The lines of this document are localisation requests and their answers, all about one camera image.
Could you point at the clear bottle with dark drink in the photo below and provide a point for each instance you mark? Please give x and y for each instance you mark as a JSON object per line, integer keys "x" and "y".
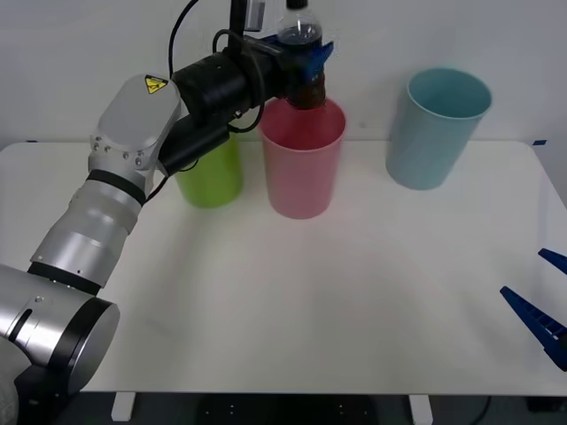
{"x": 305, "y": 31}

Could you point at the pink plastic bin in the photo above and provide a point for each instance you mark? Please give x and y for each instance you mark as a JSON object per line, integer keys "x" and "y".
{"x": 301, "y": 177}

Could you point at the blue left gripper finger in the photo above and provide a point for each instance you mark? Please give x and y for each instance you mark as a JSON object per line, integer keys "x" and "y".
{"x": 318, "y": 59}
{"x": 272, "y": 41}

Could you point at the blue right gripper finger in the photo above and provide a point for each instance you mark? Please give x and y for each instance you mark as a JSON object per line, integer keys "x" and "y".
{"x": 556, "y": 260}
{"x": 536, "y": 323}

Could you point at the yellow-green plastic bin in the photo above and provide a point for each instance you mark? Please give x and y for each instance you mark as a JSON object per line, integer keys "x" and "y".
{"x": 212, "y": 177}

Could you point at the white table leg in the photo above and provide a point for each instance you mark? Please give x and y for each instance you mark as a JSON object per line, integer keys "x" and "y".
{"x": 122, "y": 407}
{"x": 421, "y": 409}

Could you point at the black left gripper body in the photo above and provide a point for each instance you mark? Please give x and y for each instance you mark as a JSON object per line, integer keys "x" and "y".
{"x": 274, "y": 71}

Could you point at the pale blue plastic bin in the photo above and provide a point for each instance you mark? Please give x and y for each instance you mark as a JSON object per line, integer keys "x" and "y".
{"x": 425, "y": 146}

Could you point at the silver and black left arm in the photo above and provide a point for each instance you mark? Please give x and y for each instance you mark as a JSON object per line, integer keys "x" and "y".
{"x": 106, "y": 208}

